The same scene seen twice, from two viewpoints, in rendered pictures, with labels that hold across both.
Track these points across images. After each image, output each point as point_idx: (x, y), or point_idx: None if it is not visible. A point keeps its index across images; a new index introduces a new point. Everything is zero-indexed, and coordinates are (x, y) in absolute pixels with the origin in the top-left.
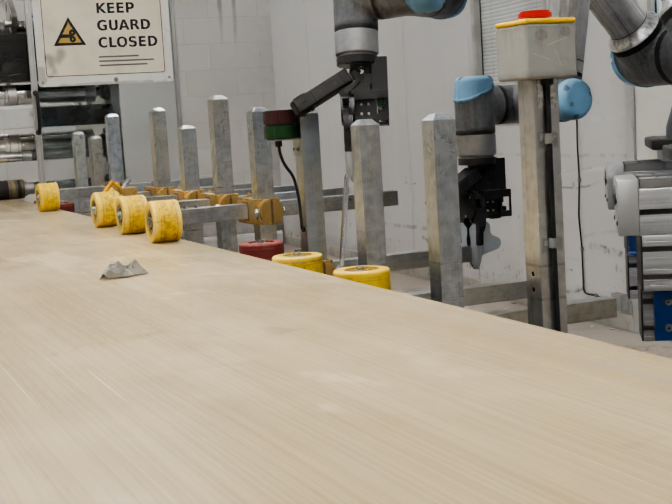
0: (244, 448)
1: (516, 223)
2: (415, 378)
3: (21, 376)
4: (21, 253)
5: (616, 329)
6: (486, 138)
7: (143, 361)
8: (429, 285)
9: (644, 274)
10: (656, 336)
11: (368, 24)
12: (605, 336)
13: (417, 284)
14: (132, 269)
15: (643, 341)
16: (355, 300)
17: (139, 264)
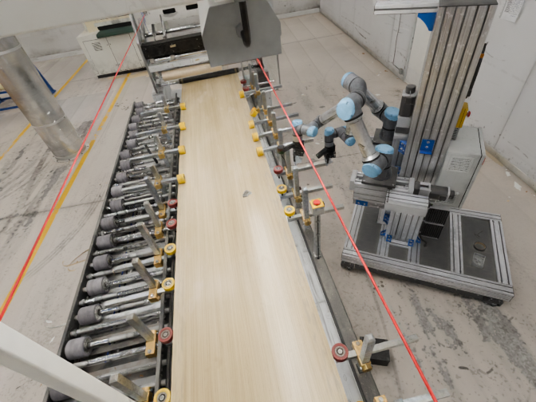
0: (244, 333)
1: (380, 35)
2: (275, 301)
3: (221, 277)
4: (230, 159)
5: (398, 78)
6: (330, 143)
7: (239, 273)
8: (354, 45)
9: (353, 196)
10: (356, 203)
11: (299, 135)
12: (394, 82)
13: (351, 44)
14: (248, 194)
15: (403, 86)
16: (281, 237)
17: (250, 191)
